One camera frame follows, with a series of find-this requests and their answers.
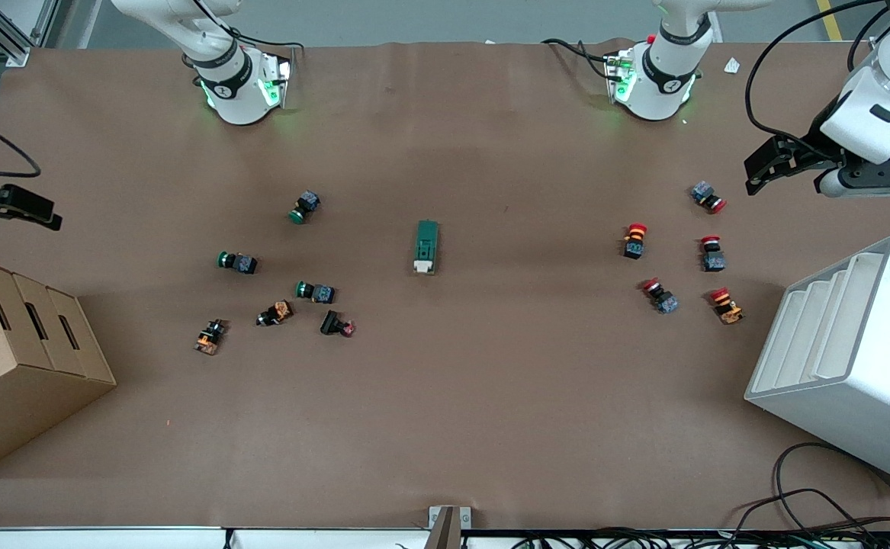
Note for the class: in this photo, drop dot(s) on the red emergency stop button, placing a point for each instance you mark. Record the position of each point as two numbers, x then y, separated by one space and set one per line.
634 240

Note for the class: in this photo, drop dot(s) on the black switch with red block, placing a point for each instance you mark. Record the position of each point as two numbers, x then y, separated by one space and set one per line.
335 323

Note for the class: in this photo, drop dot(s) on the small white paper scrap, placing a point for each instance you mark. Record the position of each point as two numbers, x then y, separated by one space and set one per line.
732 65

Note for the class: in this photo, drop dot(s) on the black orange selector switch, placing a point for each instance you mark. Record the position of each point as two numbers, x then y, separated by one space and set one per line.
275 313
210 337

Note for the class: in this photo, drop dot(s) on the brown cardboard box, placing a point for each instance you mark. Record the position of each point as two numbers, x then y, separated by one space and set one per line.
10 366

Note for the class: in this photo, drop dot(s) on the green push button switch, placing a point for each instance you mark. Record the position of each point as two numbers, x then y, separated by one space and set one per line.
239 262
316 291
305 207

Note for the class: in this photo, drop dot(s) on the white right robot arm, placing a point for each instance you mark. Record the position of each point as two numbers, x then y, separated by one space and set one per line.
235 91

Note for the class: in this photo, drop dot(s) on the metal table edge bracket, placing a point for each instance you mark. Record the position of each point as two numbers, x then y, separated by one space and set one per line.
448 522

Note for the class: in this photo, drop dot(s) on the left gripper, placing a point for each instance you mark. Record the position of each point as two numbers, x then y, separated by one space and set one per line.
812 151

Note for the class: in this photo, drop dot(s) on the white table edge rail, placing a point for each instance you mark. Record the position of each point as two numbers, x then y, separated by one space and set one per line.
109 538

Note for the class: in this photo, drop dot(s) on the white stepped storage bin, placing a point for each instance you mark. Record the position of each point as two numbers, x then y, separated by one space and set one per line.
856 381

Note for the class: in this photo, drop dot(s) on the brown paper table cover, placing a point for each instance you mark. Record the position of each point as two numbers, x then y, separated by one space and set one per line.
490 396

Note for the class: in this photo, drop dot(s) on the red button orange block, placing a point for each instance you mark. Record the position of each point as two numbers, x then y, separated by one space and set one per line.
726 305

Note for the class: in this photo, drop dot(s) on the red push button switch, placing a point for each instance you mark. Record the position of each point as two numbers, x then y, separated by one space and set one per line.
712 255
708 196
660 296

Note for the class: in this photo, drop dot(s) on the green load switch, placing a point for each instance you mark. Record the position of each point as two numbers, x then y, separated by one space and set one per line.
427 244

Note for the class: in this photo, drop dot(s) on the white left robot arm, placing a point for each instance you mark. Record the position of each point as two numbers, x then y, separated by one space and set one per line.
662 84

